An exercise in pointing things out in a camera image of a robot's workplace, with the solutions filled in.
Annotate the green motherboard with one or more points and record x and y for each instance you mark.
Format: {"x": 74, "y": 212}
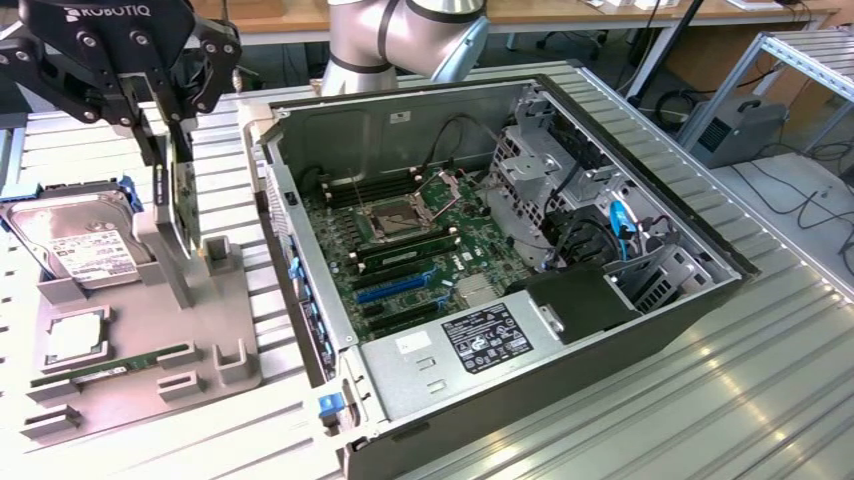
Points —
{"x": 489, "y": 260}

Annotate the blue expansion slot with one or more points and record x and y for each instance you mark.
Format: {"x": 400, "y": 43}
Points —
{"x": 393, "y": 291}

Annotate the silver perforated drive cage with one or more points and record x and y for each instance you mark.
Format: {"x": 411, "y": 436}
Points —
{"x": 527, "y": 165}

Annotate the open black PC case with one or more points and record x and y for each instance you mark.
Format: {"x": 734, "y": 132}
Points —
{"x": 467, "y": 440}

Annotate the black office chair base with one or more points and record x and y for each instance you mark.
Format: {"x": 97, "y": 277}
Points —
{"x": 556, "y": 36}

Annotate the aluminium slat table frame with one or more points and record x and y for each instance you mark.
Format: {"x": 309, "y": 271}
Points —
{"x": 814, "y": 55}

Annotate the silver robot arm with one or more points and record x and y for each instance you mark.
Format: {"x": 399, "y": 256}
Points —
{"x": 360, "y": 50}

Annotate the green RAM stick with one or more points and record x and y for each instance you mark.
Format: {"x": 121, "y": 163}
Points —
{"x": 100, "y": 374}
{"x": 407, "y": 257}

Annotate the grey parts rack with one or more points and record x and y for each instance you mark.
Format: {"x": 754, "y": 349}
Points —
{"x": 133, "y": 320}

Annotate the black short expansion slot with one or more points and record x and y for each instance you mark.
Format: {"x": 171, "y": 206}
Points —
{"x": 373, "y": 313}

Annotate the CPU socket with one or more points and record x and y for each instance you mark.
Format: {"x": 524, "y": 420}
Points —
{"x": 393, "y": 220}

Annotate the green graphics card black shroud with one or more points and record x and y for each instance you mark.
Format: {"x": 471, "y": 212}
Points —
{"x": 185, "y": 210}

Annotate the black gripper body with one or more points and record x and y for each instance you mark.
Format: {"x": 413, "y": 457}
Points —
{"x": 106, "y": 30}

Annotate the thin metal locking lever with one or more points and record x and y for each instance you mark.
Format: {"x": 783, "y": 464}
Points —
{"x": 355, "y": 187}

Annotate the silver chipset heatsink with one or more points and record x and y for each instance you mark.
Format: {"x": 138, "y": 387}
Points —
{"x": 480, "y": 291}

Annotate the silver CPU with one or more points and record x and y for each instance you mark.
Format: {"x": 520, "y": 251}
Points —
{"x": 76, "y": 337}

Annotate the black long expansion slot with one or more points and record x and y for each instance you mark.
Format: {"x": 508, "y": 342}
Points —
{"x": 389, "y": 277}
{"x": 407, "y": 317}

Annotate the silver power supply unit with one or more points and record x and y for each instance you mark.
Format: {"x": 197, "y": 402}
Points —
{"x": 427, "y": 370}

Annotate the silver disk bay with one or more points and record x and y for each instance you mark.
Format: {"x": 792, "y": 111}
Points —
{"x": 656, "y": 290}

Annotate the silver socket cover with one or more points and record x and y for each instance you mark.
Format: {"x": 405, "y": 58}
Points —
{"x": 421, "y": 202}

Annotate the blue case latch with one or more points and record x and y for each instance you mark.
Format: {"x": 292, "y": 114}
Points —
{"x": 329, "y": 405}

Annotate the black plastic shroud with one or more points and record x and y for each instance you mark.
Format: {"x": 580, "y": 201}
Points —
{"x": 573, "y": 300}

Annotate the black slanted pole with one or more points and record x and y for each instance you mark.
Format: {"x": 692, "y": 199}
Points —
{"x": 667, "y": 50}

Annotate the grey controller box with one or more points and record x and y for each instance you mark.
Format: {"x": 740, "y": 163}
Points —
{"x": 740, "y": 130}

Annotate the hard disk in blue carrier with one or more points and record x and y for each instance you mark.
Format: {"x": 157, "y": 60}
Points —
{"x": 66, "y": 240}

